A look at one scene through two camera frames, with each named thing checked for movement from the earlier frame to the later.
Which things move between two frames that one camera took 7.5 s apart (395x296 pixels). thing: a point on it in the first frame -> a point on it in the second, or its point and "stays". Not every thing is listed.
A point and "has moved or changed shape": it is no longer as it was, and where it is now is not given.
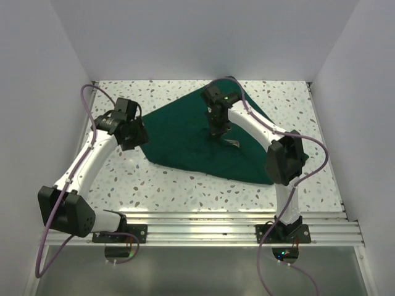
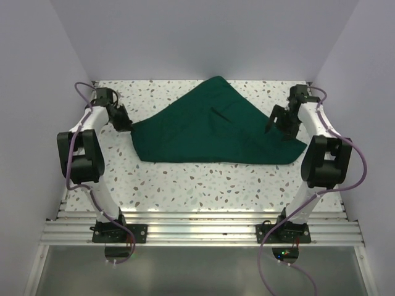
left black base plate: (140, 230) stays
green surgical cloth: (181, 135) has moved or changed shape
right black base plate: (284, 234) stays
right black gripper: (217, 131) -> (276, 113)
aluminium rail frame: (224, 229) stays
